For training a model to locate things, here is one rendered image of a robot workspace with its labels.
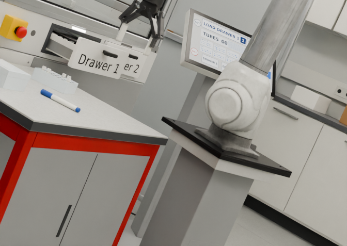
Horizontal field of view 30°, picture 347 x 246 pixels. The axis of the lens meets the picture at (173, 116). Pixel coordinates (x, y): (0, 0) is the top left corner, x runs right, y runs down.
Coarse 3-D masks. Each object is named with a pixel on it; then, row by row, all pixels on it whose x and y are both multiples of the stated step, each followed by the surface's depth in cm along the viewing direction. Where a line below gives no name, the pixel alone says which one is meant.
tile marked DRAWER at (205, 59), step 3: (204, 54) 306; (204, 57) 305; (207, 57) 306; (210, 57) 307; (201, 60) 303; (204, 60) 304; (207, 60) 305; (210, 60) 306; (213, 60) 307; (216, 60) 308; (207, 63) 304; (210, 63) 305; (213, 63) 306; (216, 63) 307; (213, 66) 306; (216, 66) 307
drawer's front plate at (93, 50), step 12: (84, 48) 226; (96, 48) 231; (108, 48) 237; (72, 60) 224; (96, 60) 234; (108, 60) 239; (120, 60) 245; (96, 72) 237; (108, 72) 242; (120, 72) 248
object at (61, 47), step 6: (54, 36) 232; (60, 36) 262; (48, 42) 233; (54, 42) 231; (60, 42) 230; (66, 42) 229; (72, 42) 259; (48, 48) 233; (54, 48) 231; (60, 48) 230; (66, 48) 228; (72, 48) 227; (60, 54) 229; (66, 54) 228
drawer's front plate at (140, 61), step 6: (108, 42) 257; (120, 48) 264; (126, 48) 267; (132, 54) 272; (138, 54) 276; (132, 60) 274; (138, 60) 278; (144, 60) 281; (126, 66) 272; (126, 72) 274; (132, 72) 278; (138, 72) 281
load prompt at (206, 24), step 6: (204, 24) 314; (210, 24) 316; (216, 30) 316; (222, 30) 318; (228, 30) 320; (228, 36) 319; (234, 36) 321; (240, 36) 323; (240, 42) 321; (246, 42) 323
